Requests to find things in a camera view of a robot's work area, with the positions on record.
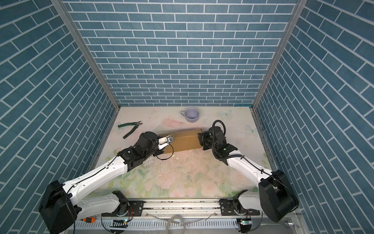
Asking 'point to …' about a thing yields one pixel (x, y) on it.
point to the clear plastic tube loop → (176, 217)
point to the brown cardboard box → (184, 140)
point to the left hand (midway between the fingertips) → (165, 139)
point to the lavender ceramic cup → (191, 114)
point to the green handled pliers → (136, 124)
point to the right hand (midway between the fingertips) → (197, 133)
